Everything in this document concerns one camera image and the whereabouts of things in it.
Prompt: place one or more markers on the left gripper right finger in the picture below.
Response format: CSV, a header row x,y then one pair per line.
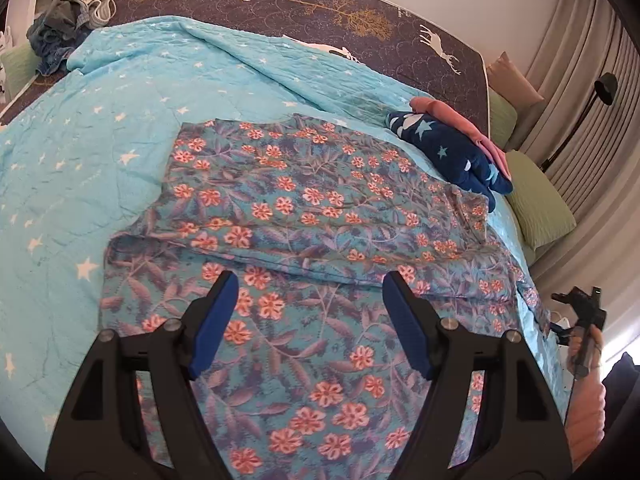
x,y
519,432

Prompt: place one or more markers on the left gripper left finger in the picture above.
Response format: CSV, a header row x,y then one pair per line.
x,y
100,431

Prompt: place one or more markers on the floral teal garment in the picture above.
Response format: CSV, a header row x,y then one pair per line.
x,y
310,381

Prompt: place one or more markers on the blue clothes pile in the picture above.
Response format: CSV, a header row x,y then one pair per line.
x,y
56,33

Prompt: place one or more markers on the person right hand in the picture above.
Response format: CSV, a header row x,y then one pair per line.
x,y
585,417

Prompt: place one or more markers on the green pillow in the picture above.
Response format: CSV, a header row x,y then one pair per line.
x,y
543,216

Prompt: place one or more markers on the beige curtain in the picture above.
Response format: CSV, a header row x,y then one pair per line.
x,y
587,70

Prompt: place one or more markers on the navy star folded garment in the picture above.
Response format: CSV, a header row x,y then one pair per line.
x,y
453,154

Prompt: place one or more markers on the black floor lamp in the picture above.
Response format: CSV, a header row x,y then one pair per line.
x,y
604,91

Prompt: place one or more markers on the beige pillow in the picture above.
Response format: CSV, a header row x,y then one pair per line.
x,y
514,104

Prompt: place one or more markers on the light blue star blanket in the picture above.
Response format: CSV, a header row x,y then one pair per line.
x,y
88,158

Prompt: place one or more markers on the pink folded garment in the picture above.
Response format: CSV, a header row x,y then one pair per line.
x,y
450,117

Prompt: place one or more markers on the dark deer pattern bedspread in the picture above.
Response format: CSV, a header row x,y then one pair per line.
x,y
389,39

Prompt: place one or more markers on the green cushion far left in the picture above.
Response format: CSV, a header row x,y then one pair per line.
x,y
19,67

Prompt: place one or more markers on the white grey strap item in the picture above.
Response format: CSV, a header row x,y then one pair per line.
x,y
96,14

